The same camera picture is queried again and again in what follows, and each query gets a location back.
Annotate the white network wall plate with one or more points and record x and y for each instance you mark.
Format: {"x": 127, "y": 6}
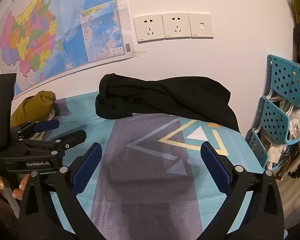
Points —
{"x": 201, "y": 25}

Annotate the teal plastic storage rack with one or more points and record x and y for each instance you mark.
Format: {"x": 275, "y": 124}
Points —
{"x": 273, "y": 118}

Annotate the white plastic bag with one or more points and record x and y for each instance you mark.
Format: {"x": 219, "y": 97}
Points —
{"x": 297, "y": 122}

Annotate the colourful wall map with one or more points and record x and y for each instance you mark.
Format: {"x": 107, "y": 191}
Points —
{"x": 52, "y": 25}

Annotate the white wall socket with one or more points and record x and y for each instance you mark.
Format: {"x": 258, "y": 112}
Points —
{"x": 176, "y": 25}
{"x": 149, "y": 28}

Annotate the patterned teal grey bedsheet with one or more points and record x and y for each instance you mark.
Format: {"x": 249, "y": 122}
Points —
{"x": 145, "y": 170}

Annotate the piece of beige tape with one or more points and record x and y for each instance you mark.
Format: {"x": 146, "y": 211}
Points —
{"x": 140, "y": 52}

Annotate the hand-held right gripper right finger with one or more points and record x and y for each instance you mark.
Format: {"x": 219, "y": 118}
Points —
{"x": 213, "y": 163}

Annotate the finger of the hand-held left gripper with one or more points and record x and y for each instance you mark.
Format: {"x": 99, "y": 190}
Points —
{"x": 72, "y": 137}
{"x": 48, "y": 124}

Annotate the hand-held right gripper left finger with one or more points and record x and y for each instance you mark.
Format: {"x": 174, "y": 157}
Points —
{"x": 90, "y": 163}

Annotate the olive green garment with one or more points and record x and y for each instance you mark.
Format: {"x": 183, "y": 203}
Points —
{"x": 31, "y": 106}

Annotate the black garment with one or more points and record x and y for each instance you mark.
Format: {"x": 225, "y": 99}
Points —
{"x": 170, "y": 100}

